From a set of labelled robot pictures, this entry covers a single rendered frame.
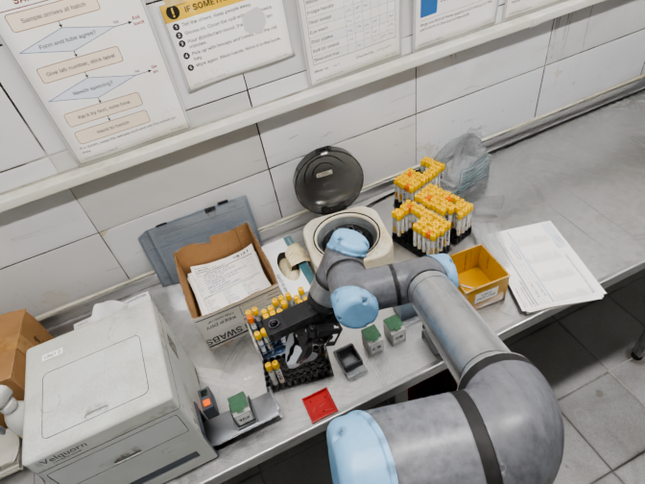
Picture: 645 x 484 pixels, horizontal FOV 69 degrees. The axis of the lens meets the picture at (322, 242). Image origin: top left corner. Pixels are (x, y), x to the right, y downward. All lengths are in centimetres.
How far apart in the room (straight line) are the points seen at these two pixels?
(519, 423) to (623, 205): 133
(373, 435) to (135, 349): 70
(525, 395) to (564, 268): 100
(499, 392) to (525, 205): 122
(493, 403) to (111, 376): 77
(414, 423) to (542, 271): 104
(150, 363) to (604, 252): 125
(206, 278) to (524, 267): 93
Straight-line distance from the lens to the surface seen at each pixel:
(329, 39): 135
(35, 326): 153
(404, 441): 46
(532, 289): 140
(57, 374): 113
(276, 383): 123
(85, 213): 143
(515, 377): 52
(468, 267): 142
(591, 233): 162
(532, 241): 153
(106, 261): 153
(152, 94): 127
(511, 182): 176
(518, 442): 47
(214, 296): 140
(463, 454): 46
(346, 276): 81
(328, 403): 121
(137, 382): 102
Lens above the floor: 195
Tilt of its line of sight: 44 degrees down
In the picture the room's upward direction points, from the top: 11 degrees counter-clockwise
